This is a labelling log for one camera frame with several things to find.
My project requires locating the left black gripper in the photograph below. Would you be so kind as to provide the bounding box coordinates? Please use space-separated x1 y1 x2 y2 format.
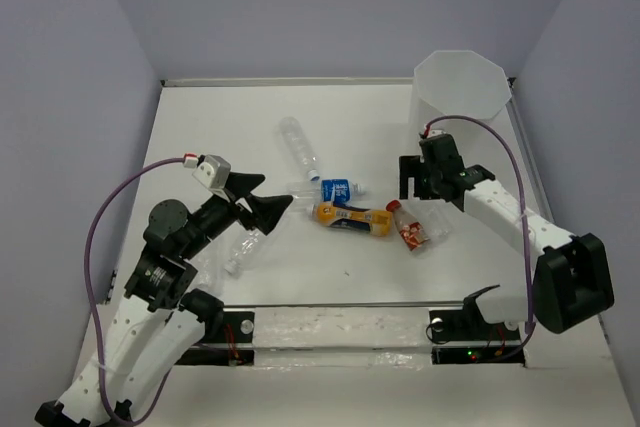
181 171 294 258

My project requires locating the red cap small bottle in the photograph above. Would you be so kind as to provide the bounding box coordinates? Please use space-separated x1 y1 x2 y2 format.
386 200 429 252

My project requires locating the orange juice bottle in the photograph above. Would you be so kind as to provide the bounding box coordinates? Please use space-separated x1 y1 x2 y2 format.
308 201 393 237

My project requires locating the clear bottle near left arm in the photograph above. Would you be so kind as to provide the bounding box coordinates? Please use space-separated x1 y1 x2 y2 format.
223 230 267 278

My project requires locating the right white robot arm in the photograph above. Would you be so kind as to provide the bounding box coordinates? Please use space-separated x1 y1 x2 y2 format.
399 133 615 339

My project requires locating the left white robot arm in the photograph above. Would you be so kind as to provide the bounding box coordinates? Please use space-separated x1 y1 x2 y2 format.
35 173 293 426

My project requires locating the white octagonal plastic bin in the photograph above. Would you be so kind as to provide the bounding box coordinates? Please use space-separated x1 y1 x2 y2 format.
408 50 511 152

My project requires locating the clear bottle blue-white cap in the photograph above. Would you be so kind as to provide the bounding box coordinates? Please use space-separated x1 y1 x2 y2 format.
278 117 320 182

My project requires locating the blue label water bottle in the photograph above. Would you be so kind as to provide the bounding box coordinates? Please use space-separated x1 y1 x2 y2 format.
287 179 367 204

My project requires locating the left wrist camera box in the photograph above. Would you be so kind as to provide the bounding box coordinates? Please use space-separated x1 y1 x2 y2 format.
192 155 231 192

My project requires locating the metal rail front edge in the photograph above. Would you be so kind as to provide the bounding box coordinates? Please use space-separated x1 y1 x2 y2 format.
225 301 463 310

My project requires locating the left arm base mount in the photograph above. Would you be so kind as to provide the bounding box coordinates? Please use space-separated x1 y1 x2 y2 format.
176 310 255 367

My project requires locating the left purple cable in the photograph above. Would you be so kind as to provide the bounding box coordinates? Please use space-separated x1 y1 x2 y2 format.
83 155 187 422

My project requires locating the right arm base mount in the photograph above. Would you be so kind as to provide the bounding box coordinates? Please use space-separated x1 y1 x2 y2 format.
425 309 525 365

